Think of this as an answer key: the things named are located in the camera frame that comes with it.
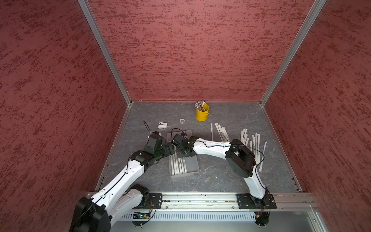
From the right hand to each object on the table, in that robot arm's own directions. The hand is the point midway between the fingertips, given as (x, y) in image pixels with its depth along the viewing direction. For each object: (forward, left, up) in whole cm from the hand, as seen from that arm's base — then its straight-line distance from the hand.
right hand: (182, 155), depth 91 cm
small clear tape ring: (+28, 0, +1) cm, 28 cm away
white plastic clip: (+23, +15, +3) cm, 27 cm away
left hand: (-2, +8, +9) cm, 12 cm away
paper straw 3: (-7, +1, +1) cm, 7 cm away
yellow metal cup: (+29, -15, +4) cm, 33 cm away
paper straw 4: (-6, 0, 0) cm, 6 cm away
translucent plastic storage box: (-7, -6, +3) cm, 10 cm away
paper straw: (-6, +6, +1) cm, 9 cm away
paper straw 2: (-7, +3, +1) cm, 8 cm away
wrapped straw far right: (0, -53, -2) cm, 53 cm away
